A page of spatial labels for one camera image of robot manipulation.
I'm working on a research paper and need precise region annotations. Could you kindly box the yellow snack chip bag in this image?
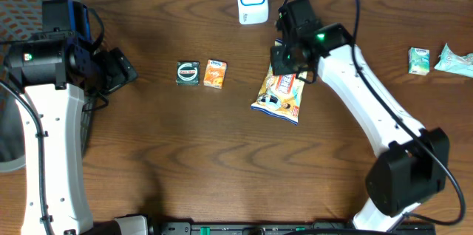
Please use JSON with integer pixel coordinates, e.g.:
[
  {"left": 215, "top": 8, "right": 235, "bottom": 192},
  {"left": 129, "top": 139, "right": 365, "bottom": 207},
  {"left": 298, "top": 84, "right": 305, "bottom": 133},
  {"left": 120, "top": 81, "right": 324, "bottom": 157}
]
[{"left": 250, "top": 38, "right": 308, "bottom": 126}]

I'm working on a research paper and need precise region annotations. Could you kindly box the green Zam-Buk ointment box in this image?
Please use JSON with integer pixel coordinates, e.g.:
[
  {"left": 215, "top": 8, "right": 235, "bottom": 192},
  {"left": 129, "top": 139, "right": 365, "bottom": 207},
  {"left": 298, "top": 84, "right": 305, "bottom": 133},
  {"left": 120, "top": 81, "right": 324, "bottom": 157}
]
[{"left": 176, "top": 61, "right": 200, "bottom": 86}]

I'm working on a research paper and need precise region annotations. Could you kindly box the orange Kleenex tissue pack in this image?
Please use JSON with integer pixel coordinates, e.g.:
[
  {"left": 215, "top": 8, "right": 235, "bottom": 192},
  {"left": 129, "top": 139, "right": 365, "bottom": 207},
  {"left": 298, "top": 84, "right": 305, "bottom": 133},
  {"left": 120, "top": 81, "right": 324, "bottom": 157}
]
[{"left": 203, "top": 59, "right": 228, "bottom": 89}]

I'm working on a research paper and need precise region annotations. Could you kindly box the green Kleenex tissue pack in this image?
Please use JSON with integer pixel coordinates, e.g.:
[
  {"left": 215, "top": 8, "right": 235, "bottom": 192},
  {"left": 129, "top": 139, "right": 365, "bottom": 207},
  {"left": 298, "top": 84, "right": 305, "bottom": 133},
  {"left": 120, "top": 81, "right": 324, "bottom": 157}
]
[{"left": 408, "top": 47, "right": 430, "bottom": 76}]

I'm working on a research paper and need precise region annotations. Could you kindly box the large wet wipes pack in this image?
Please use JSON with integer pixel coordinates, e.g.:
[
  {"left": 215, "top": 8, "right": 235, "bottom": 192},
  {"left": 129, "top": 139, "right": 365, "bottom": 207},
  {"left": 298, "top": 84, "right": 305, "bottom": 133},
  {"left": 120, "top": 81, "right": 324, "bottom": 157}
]
[{"left": 434, "top": 44, "right": 473, "bottom": 78}]

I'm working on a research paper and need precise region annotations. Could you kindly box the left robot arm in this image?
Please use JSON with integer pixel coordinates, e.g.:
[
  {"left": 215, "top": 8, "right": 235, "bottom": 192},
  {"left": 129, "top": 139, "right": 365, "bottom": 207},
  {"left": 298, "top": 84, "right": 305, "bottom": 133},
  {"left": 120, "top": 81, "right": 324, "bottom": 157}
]
[{"left": 2, "top": 0, "right": 152, "bottom": 234}]

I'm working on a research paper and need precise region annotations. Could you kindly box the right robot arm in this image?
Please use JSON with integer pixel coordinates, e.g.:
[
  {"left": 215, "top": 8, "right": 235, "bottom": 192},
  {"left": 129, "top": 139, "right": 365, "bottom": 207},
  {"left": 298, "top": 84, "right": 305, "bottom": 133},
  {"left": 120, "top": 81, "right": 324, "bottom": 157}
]
[{"left": 270, "top": 0, "right": 449, "bottom": 231}]

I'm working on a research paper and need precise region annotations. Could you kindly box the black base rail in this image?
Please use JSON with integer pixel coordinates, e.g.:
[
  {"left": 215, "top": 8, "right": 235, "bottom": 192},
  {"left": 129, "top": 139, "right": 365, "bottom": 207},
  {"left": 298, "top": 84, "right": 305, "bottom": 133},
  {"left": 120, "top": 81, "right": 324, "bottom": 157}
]
[{"left": 147, "top": 221, "right": 437, "bottom": 235}]

